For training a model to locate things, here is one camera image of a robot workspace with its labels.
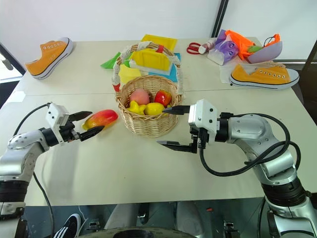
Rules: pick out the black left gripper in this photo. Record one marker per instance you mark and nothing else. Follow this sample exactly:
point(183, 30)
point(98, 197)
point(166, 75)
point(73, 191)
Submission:
point(67, 132)

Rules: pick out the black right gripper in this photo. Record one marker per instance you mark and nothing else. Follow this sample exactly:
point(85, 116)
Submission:
point(200, 140)

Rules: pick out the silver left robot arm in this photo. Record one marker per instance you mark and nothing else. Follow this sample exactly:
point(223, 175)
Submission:
point(22, 153)

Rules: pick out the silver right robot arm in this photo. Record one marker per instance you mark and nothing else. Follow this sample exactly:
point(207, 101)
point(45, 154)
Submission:
point(247, 129)

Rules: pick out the red and yellow mango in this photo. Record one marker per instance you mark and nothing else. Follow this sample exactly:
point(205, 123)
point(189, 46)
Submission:
point(104, 116)

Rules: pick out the yellow lemon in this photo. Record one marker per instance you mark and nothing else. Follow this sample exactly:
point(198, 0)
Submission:
point(153, 109)

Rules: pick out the red and yellow apple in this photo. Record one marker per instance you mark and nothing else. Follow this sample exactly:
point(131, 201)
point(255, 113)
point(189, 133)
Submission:
point(163, 98)

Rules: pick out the yellow banana bunch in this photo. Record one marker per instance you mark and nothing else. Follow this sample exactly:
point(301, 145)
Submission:
point(136, 107)

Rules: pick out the pink peach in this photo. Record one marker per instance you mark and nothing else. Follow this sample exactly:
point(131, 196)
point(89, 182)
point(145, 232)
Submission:
point(140, 96)

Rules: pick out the blue paper sheet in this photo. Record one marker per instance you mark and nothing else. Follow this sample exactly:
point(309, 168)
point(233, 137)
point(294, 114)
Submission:
point(174, 73)

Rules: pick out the yellow paper sheet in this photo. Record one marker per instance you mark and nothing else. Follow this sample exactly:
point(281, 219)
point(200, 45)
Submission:
point(128, 73)

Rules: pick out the green paper sheet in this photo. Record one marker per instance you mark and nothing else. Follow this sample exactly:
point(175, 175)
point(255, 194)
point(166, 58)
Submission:
point(111, 62)

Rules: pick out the white paper sheet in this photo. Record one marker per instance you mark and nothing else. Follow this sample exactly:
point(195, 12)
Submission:
point(224, 73)

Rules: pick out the yellow plastic tray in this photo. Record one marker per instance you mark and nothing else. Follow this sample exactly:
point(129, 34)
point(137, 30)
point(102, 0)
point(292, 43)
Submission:
point(148, 59)
point(158, 41)

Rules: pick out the orange canvas shoe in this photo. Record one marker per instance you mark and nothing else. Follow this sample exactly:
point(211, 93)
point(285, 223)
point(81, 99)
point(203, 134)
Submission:
point(257, 75)
point(47, 59)

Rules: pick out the red scissors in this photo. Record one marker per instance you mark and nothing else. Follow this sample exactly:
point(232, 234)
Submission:
point(187, 49)

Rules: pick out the white and red tube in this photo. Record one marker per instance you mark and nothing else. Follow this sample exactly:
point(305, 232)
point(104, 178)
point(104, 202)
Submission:
point(205, 47)

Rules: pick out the grey trouser leg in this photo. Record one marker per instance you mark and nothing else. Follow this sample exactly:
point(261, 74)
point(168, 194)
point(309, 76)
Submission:
point(123, 214)
point(190, 215)

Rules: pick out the purple plastic bag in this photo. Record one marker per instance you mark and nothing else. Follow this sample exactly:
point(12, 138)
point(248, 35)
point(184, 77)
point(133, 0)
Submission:
point(227, 48)

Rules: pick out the black sneaker with white stripes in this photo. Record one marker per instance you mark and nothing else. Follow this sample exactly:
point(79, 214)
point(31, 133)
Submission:
point(69, 226)

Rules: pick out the orange cloth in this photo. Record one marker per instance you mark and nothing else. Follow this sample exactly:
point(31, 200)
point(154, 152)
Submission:
point(237, 39)

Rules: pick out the green toy fruit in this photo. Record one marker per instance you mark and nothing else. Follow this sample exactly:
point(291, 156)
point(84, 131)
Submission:
point(253, 48)

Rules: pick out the lavender bowl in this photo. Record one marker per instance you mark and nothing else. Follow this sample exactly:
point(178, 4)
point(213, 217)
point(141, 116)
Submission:
point(267, 53)

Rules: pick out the black vertical pole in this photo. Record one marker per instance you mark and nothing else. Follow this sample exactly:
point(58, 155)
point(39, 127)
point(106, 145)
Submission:
point(219, 17)

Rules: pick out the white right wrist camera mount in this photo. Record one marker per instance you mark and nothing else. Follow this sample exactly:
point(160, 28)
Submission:
point(204, 114)

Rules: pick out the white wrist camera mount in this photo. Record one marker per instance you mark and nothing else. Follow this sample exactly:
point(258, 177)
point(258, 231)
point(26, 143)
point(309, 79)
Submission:
point(204, 114)
point(55, 115)

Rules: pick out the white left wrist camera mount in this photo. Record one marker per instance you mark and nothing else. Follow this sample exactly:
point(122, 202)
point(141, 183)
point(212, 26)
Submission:
point(55, 115)

